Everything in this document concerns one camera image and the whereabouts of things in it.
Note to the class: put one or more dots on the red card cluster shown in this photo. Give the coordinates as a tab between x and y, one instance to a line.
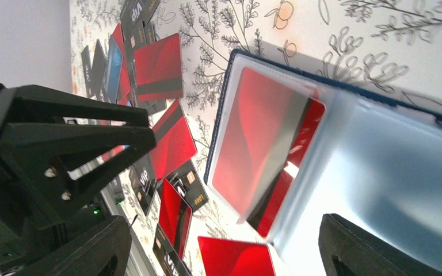
261	127
158	70

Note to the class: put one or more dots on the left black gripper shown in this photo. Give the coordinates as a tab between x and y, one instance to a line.
58	151

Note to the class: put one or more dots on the floral table mat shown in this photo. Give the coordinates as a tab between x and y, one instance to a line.
389	47

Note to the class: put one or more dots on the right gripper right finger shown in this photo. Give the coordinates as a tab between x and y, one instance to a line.
347	249

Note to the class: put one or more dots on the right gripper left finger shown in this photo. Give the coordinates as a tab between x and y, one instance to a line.
102	250

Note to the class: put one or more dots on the blue card holder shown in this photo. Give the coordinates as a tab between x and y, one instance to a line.
374	160

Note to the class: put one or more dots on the black VIP card front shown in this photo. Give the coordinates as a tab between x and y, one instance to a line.
166	255

